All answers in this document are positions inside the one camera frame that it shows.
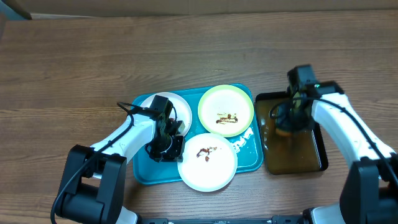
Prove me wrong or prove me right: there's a green and yellow sponge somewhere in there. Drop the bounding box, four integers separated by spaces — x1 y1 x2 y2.
275 126 294 137

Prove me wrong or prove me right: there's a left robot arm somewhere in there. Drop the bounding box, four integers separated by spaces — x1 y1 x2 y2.
50 95 185 224

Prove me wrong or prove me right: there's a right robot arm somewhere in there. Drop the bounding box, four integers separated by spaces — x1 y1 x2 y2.
269 65 397 224

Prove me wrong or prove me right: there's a black tray with brown water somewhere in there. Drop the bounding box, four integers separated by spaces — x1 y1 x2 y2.
254 91 329 175

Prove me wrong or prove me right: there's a teal plastic serving tray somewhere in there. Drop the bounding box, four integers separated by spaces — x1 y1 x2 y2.
132 86 264 185

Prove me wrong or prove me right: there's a green rimmed white plate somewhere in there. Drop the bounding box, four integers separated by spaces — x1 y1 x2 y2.
198 85 254 138

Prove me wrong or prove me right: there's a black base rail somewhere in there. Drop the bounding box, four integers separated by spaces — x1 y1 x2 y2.
137 215 310 224

